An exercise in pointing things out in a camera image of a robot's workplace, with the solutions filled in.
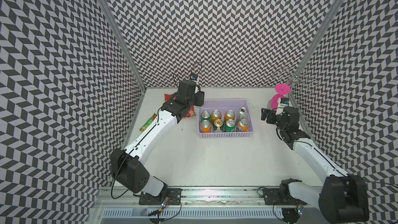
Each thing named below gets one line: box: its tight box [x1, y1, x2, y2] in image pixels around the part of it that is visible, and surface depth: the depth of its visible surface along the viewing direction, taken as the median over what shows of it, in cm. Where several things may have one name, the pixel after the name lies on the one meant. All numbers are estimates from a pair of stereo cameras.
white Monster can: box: [237, 106, 249, 122], surface depth 91 cm
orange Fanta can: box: [236, 118, 249, 133], surface depth 90 cm
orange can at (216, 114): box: [210, 109, 223, 122], surface depth 93 cm
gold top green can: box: [212, 118, 225, 133], surface depth 89 cm
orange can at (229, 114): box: [223, 109, 236, 124], surface depth 93 cm
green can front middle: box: [223, 118, 236, 133], surface depth 90 cm
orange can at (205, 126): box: [199, 119, 212, 133], surface depth 89 cm
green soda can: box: [200, 110, 211, 123], surface depth 93 cm
